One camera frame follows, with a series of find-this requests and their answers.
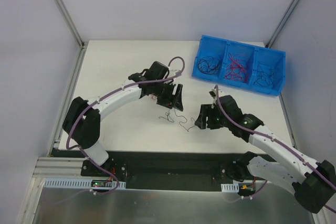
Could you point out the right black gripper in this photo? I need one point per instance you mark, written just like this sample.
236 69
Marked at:
207 116

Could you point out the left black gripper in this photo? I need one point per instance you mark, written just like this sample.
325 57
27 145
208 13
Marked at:
166 94

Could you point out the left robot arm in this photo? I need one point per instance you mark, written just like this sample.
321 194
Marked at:
83 119

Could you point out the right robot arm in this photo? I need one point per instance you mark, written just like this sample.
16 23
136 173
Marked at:
311 182

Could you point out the blue plastic three-compartment bin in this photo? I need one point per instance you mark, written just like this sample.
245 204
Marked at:
240 65

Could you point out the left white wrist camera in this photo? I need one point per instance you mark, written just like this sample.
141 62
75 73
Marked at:
175 73

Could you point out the right white slotted cable duct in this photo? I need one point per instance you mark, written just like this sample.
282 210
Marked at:
230 188

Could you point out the white slotted cable duct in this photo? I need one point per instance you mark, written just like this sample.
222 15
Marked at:
74 183
230 188

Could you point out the aluminium front rail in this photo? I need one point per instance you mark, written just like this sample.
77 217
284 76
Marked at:
58 167

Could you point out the left white slotted cable duct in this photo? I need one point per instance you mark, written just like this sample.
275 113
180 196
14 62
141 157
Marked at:
74 183

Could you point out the right aluminium frame post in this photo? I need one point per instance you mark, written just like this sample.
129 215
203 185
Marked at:
283 21

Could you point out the aluminium frame post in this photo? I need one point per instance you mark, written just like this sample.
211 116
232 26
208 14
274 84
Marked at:
283 21
70 23

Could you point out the left aluminium frame post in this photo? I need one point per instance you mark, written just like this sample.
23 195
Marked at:
70 23

